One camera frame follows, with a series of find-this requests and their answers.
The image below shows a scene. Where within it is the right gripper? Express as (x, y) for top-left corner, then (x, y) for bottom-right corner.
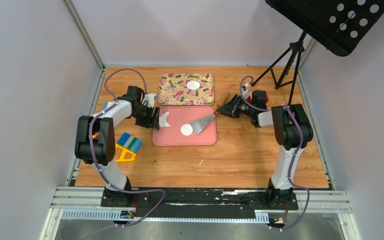
(216, 94), (255, 119)

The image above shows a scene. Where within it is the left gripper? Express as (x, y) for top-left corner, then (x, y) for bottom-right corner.
(133, 104), (161, 131)

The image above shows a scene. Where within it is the white dough ball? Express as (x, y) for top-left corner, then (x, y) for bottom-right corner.
(159, 111), (171, 128)

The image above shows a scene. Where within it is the pink plastic tray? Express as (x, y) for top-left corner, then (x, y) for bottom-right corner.
(152, 106), (217, 147)

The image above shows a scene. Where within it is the floral cutting mat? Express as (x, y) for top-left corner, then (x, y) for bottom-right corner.
(157, 73), (215, 106)

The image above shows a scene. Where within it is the wooden double-ended roller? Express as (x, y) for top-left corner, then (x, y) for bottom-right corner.
(215, 91), (235, 108)

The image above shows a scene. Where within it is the round cut dough wrapper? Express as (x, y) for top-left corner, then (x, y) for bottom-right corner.
(180, 124), (194, 136)

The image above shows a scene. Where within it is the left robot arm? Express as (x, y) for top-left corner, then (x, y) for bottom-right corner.
(74, 86), (160, 207)

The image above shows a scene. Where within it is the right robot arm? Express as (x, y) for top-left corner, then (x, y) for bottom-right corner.
(216, 90), (314, 209)

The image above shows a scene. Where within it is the flat white dough wrapper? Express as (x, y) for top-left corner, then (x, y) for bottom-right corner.
(186, 80), (201, 91)

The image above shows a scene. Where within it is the red grid box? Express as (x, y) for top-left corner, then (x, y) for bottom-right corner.
(251, 90), (268, 106)

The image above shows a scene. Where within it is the blue green toy brick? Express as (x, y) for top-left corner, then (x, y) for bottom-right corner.
(116, 132), (143, 153)

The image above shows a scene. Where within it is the yellow triangular toy block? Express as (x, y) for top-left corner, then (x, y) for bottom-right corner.
(114, 143), (137, 163)

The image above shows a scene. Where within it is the small blue white card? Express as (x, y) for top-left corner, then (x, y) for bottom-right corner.
(102, 101), (113, 111)

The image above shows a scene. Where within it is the black music stand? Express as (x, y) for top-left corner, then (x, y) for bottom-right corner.
(251, 0), (384, 92)

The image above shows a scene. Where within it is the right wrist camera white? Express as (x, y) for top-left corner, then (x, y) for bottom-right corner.
(241, 82), (251, 99)

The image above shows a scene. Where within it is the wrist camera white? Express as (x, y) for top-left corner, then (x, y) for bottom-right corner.
(241, 82), (251, 99)
(142, 93), (158, 108)

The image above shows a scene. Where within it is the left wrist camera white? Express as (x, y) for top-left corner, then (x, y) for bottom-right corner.
(142, 93), (158, 108)

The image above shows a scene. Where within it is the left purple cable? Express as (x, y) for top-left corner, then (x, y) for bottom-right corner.
(57, 68), (166, 240)

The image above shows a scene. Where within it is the purple cable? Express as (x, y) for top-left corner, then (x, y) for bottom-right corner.
(57, 68), (166, 240)
(238, 75), (311, 232)

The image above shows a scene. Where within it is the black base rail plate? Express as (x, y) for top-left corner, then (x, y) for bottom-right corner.
(100, 187), (299, 220)

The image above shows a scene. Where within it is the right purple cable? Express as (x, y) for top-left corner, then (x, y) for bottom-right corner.
(238, 75), (311, 232)

